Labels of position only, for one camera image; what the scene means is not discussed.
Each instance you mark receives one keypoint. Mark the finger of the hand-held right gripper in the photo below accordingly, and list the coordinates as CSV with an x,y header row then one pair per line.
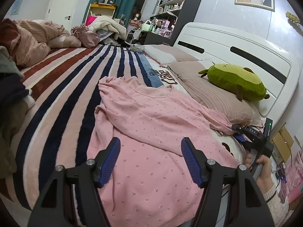
x,y
238,128
239,137

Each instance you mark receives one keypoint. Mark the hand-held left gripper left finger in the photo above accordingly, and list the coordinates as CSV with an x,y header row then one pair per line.
x,y
110,160

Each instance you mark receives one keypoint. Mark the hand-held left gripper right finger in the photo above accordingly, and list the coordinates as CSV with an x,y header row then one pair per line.
x,y
191,163

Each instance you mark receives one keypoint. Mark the pink dotted top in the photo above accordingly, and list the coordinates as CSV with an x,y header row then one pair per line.
x,y
151,127

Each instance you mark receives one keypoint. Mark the person's right forearm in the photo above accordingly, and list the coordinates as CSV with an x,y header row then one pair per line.
x,y
272,198

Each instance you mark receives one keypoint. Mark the pile of mixed clothes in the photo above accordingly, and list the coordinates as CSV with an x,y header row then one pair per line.
x,y
11,94

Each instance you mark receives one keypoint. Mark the person's right hand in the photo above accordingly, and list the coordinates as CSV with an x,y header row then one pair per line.
x,y
264,167

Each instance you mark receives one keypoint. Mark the cardboard box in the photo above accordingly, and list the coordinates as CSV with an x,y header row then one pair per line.
x,y
283,141

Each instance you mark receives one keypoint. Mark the pink ribbed pillow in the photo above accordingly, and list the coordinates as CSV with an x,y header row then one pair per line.
x,y
208,92

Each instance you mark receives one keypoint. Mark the green avocado plush toy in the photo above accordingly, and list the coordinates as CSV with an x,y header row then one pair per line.
x,y
234,80

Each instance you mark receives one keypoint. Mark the striped plush blanket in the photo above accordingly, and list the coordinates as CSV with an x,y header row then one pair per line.
x,y
71,87

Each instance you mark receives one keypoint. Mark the white bed headboard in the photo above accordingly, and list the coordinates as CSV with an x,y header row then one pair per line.
x,y
236,37

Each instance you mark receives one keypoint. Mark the pink and white pillow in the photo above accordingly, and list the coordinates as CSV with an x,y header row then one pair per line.
x,y
170,53

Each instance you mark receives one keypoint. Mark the yellow guitar headstock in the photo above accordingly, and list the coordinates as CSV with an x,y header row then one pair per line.
x,y
292,17

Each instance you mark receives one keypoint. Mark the pink satin bag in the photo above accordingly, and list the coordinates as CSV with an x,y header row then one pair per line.
x,y
87,36

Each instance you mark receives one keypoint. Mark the dark bookshelf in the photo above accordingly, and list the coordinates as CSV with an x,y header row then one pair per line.
x,y
189,4

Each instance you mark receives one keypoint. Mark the white crumpled comforter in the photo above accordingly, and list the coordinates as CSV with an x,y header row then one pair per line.
x,y
111,27

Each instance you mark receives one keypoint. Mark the pale green basket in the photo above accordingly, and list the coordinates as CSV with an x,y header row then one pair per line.
x,y
148,27

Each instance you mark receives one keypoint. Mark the magenta bag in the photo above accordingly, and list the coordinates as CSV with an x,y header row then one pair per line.
x,y
91,20

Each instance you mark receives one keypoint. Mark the pink crumpled comforter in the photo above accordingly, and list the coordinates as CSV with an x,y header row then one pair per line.
x,y
35,40

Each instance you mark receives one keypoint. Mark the wig on mannequin head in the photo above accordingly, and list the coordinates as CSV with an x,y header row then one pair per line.
x,y
137,14

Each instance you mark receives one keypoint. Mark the yellow shelf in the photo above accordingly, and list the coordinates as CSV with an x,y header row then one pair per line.
x,y
104,7

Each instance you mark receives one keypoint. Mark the white door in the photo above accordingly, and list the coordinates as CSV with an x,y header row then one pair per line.
x,y
64,4

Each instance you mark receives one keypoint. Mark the blue wall poster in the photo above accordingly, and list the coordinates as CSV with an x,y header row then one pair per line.
x,y
17,4

